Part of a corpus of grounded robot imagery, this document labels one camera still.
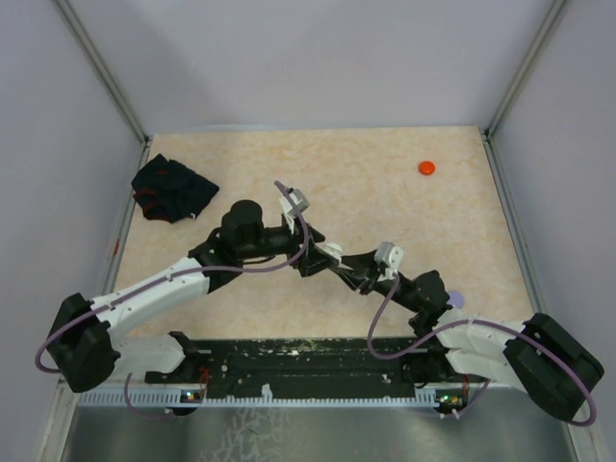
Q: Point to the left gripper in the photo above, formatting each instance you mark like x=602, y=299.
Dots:
x=314, y=259

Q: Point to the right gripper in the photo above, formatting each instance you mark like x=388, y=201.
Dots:
x=366, y=264

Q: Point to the purple earbud case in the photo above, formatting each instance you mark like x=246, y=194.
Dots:
x=456, y=299

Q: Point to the white earbud charging case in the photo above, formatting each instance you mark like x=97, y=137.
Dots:
x=334, y=251

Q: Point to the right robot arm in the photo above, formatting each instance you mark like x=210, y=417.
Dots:
x=538, y=356

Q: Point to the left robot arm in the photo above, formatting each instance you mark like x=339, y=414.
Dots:
x=88, y=339

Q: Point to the orange earbud case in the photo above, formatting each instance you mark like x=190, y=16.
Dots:
x=426, y=168

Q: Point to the black cloth pouch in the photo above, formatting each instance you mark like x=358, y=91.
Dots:
x=169, y=191

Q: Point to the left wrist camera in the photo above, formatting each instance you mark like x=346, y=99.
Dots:
x=293, y=202

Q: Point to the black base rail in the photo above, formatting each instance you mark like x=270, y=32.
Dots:
x=306, y=368

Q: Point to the white cable duct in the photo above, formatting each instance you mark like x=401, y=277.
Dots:
x=151, y=397

